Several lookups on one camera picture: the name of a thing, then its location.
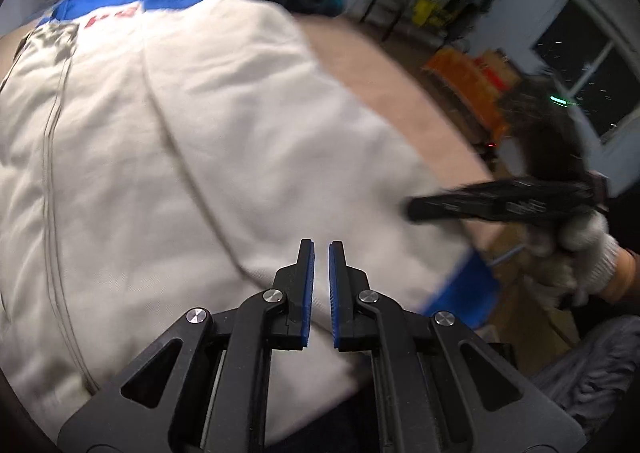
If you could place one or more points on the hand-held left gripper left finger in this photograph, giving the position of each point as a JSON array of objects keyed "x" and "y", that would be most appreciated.
[{"x": 309, "y": 293}]

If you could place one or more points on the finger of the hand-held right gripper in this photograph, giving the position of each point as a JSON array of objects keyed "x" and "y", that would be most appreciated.
[{"x": 450, "y": 205}]

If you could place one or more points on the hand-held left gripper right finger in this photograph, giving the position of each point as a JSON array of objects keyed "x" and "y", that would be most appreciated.
[{"x": 334, "y": 298}]

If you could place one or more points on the white and blue work jacket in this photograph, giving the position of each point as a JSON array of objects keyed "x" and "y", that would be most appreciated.
[{"x": 200, "y": 133}]

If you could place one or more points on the person's right forearm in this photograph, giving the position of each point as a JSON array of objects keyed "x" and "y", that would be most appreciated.
[{"x": 625, "y": 278}]

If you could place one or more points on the person's right hand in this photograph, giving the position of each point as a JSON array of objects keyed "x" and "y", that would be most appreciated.
[{"x": 580, "y": 253}]

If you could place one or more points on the window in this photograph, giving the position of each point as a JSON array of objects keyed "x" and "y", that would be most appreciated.
[{"x": 575, "y": 43}]

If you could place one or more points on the orange cloth covered furniture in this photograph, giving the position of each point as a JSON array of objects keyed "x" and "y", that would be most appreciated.
[{"x": 460, "y": 78}]

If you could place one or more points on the yellow box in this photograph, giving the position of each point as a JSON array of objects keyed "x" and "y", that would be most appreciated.
[{"x": 425, "y": 10}]

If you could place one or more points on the person's grey clothing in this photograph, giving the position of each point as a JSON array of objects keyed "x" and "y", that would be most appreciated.
[{"x": 595, "y": 373}]

